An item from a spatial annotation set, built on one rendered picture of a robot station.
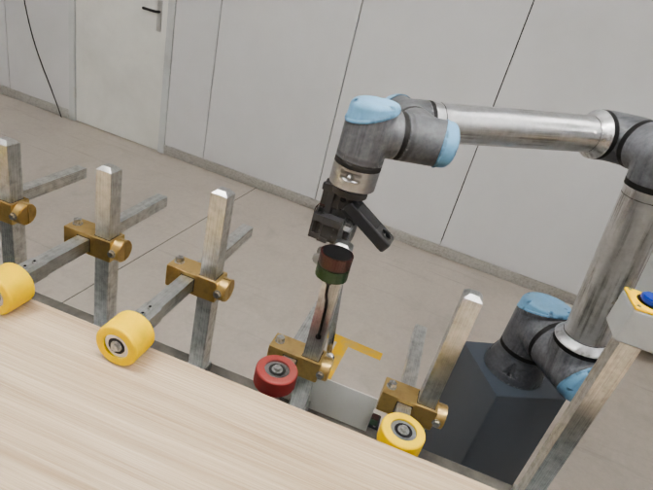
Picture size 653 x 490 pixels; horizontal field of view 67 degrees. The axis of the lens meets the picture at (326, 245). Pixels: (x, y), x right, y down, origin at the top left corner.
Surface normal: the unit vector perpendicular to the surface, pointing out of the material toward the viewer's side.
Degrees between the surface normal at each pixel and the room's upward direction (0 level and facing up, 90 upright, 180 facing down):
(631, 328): 90
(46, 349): 0
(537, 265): 90
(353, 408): 90
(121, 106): 90
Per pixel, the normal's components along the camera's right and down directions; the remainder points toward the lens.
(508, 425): 0.17, 0.50
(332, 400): -0.28, 0.39
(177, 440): 0.22, -0.86
